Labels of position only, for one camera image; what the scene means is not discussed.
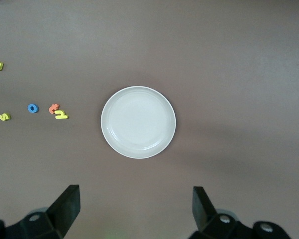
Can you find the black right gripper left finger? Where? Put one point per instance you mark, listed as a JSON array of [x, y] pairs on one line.
[[64, 211]]

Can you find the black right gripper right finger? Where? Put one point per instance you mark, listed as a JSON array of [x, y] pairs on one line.
[[204, 211]]

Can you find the yellow foam letter h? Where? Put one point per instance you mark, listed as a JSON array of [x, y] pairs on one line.
[[61, 115]]

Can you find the orange foam letter t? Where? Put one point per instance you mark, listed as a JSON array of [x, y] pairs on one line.
[[52, 108]]

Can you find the blue foam letter o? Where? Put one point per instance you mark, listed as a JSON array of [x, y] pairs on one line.
[[29, 108]]

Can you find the beige brown round plate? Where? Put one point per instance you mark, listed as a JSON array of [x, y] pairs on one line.
[[138, 122]]

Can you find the yellow foam letter s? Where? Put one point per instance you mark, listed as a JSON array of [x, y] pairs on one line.
[[5, 116]]

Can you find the brown table cover mat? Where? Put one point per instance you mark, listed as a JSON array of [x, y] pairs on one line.
[[214, 49]]

